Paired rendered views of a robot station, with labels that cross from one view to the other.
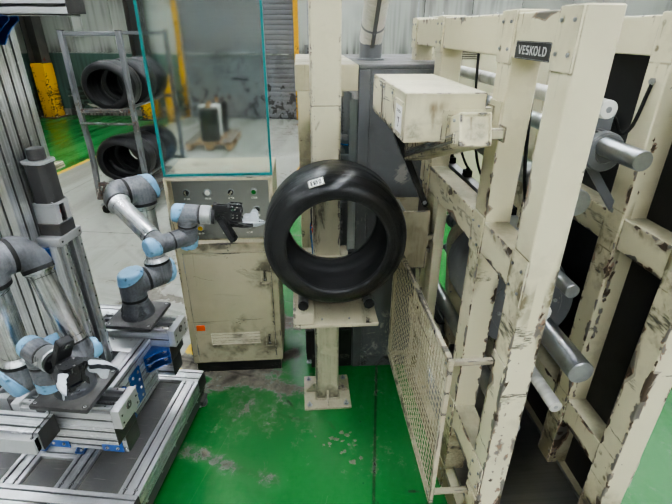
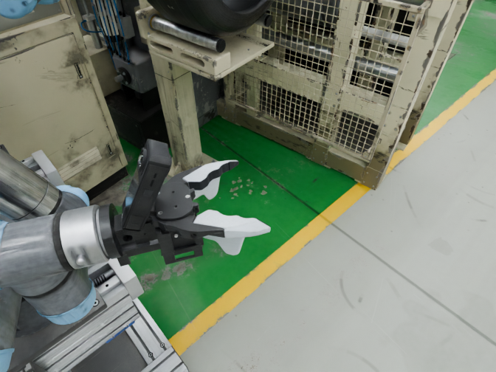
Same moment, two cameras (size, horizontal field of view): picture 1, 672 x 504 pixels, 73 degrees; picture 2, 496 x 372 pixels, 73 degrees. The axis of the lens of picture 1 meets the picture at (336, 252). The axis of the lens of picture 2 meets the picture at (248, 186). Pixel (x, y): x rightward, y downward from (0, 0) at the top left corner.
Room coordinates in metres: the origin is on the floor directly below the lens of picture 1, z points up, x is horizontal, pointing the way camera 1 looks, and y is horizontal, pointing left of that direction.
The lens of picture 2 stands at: (0.76, 0.92, 1.40)
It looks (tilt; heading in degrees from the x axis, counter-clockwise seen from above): 46 degrees down; 312
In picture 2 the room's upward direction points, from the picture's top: straight up
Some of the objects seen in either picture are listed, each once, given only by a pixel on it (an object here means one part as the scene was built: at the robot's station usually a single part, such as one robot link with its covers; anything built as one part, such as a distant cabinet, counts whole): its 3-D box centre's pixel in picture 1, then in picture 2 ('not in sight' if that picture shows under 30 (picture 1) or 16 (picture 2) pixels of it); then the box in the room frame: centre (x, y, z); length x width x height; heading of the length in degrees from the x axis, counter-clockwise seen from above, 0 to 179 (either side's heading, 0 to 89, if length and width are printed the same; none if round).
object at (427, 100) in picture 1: (419, 103); not in sight; (1.68, -0.29, 1.71); 0.61 x 0.25 x 0.15; 4
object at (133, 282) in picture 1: (133, 282); not in sight; (1.81, 0.94, 0.88); 0.13 x 0.12 x 0.14; 138
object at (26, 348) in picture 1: (36, 351); (25, 252); (1.12, 0.93, 1.04); 0.11 x 0.08 x 0.09; 59
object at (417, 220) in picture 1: (407, 232); not in sight; (2.03, -0.35, 1.05); 0.20 x 0.15 x 0.30; 4
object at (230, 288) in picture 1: (233, 268); (15, 87); (2.40, 0.62, 0.63); 0.56 x 0.41 x 1.27; 94
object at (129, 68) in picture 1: (134, 119); not in sight; (5.50, 2.40, 0.96); 1.36 x 0.71 x 1.92; 175
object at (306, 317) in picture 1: (303, 297); (187, 50); (1.77, 0.15, 0.84); 0.36 x 0.09 x 0.06; 4
